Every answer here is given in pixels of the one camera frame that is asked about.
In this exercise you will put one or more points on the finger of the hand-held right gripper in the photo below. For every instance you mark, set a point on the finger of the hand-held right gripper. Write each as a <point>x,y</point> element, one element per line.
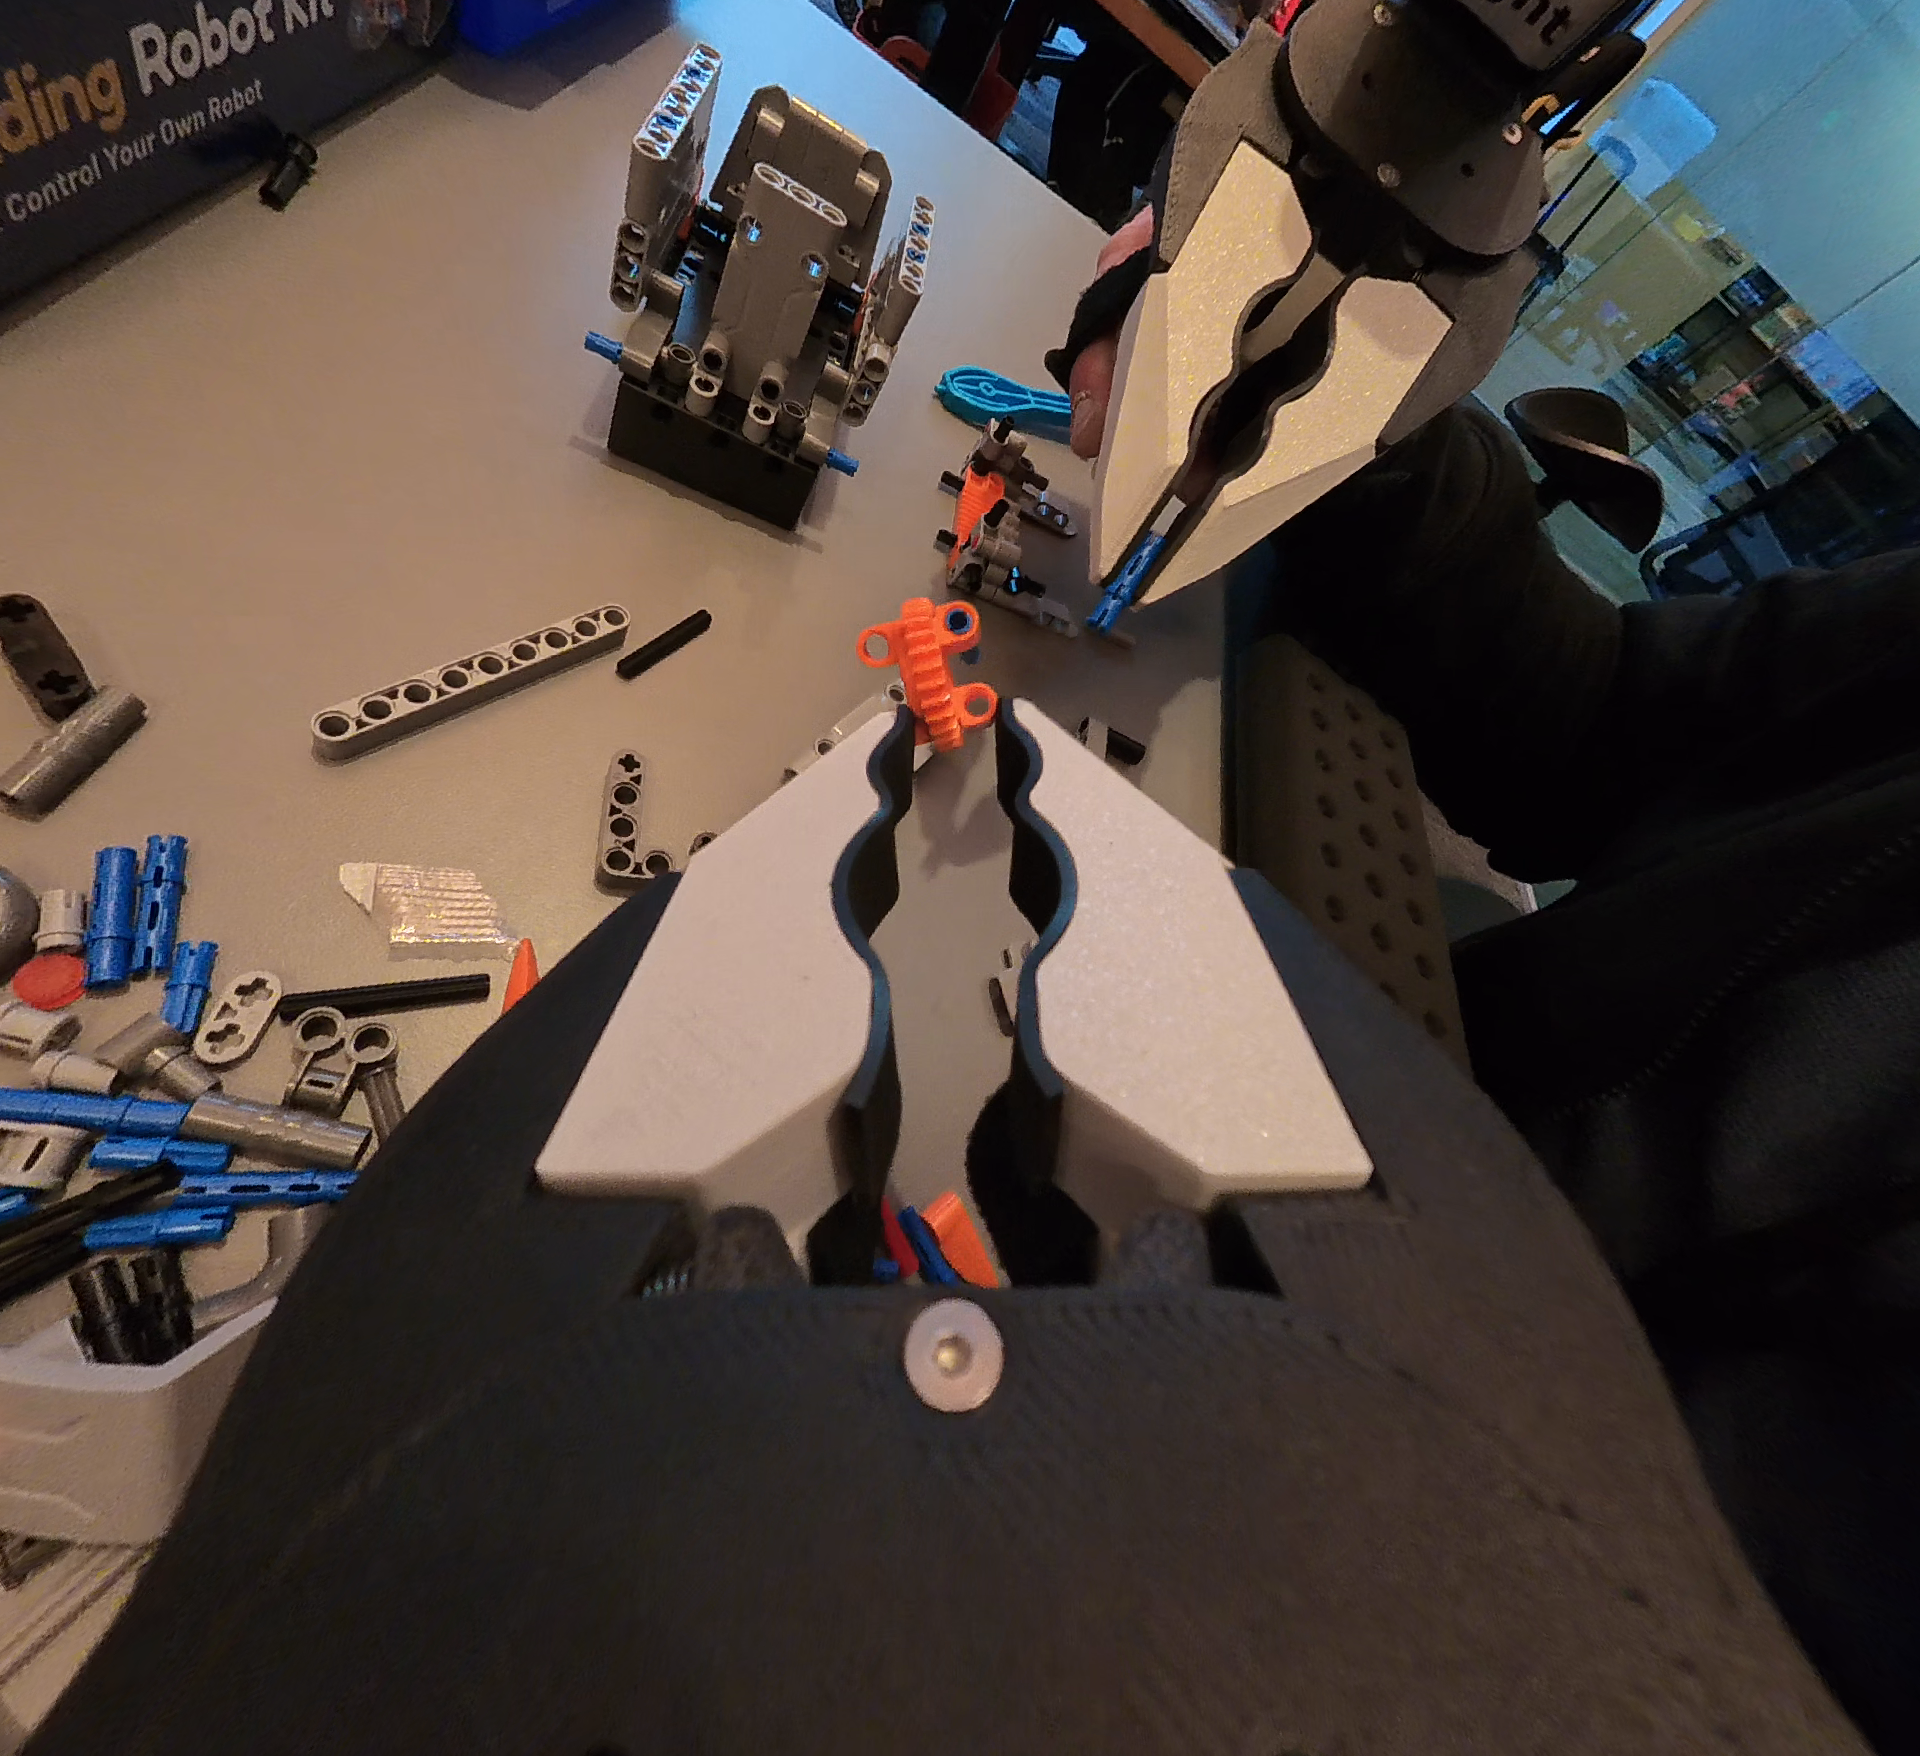
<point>1350,390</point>
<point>1184,316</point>

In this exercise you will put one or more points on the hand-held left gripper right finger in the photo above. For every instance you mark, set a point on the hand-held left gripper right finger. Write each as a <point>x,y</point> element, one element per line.
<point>1201,1037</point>

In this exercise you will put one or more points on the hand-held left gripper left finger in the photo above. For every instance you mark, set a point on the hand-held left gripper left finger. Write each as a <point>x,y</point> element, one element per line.
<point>704,1037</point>

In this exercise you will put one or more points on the long blue pin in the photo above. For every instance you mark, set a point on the long blue pin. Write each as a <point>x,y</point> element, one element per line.
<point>1124,579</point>

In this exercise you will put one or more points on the orange toothed gear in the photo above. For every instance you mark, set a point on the orange toothed gear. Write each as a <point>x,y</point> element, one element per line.
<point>931,690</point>

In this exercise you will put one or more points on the pile of small building parts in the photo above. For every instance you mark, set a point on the pile of small building parts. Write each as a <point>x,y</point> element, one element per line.
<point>270,1127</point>

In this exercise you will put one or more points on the black flat link piece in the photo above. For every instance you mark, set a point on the black flat link piece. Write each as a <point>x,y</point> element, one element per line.
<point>45,654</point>

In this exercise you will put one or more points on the person's right forearm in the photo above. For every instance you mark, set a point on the person's right forearm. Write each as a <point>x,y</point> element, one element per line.
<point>1501,617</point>

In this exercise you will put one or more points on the person's right hand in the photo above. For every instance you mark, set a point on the person's right hand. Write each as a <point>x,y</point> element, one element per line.
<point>1093,398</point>

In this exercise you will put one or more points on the teal brick separator tool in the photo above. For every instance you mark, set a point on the teal brick separator tool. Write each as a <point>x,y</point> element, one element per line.
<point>991,390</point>

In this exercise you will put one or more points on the dark grey angled beam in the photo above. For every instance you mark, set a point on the dark grey angled beam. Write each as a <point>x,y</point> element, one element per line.
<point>623,826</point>

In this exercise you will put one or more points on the black office chair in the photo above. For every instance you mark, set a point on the black office chair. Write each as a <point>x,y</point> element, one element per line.
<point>1590,450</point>

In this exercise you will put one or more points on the orange ribbed beam assembly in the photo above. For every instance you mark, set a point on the orange ribbed beam assembly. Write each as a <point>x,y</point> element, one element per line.
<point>982,497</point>

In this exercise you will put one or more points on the small clear sticker bag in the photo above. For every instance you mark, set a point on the small clear sticker bag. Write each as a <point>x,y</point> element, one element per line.
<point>429,909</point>

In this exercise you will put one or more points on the grey rectangular panel piece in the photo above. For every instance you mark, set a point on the grey rectangular panel piece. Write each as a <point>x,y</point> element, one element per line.
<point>833,740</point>

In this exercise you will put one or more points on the short black axle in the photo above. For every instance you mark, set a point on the short black axle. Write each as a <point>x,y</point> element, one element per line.
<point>664,642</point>

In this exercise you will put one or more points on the grey partly built model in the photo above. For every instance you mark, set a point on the grey partly built model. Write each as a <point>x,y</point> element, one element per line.
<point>764,331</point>

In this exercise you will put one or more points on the long grey holed beam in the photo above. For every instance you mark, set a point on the long grey holed beam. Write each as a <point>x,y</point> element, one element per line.
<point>464,678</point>

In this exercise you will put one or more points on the person's dark clothed torso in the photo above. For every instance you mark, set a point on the person's dark clothed torso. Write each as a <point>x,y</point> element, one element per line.
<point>1724,1111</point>

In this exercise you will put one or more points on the grey tube connector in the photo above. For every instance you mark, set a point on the grey tube connector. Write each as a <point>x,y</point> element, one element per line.
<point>74,754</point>

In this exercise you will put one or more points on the small black bush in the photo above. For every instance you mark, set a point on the small black bush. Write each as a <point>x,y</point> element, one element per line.
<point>289,169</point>

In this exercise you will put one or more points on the blue robot kit box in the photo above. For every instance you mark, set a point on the blue robot kit box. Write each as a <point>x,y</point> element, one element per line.
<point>181,30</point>

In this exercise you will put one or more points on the grey bracket frame piece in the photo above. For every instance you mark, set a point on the grey bracket frame piece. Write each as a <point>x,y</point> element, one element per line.
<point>1110,739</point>

